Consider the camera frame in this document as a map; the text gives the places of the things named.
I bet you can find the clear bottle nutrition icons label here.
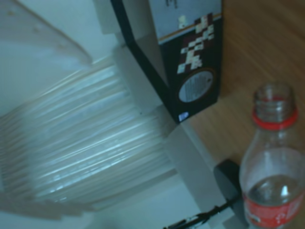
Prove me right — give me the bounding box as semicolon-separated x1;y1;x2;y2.
239;82;305;229

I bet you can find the grey cardboard box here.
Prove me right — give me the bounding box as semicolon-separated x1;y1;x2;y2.
109;0;224;125

